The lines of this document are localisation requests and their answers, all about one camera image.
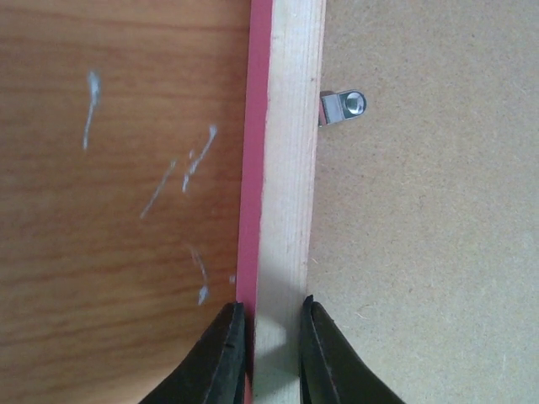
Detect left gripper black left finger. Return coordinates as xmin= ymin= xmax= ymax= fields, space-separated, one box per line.
xmin=141 ymin=302 xmax=246 ymax=404

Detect metal frame retaining clip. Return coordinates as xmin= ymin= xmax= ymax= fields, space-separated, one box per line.
xmin=318 ymin=90 xmax=367 ymax=127

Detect pink picture frame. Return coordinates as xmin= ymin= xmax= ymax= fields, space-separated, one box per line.
xmin=233 ymin=0 xmax=539 ymax=404

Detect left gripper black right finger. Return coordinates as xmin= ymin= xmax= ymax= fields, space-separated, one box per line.
xmin=299 ymin=295 xmax=403 ymax=404

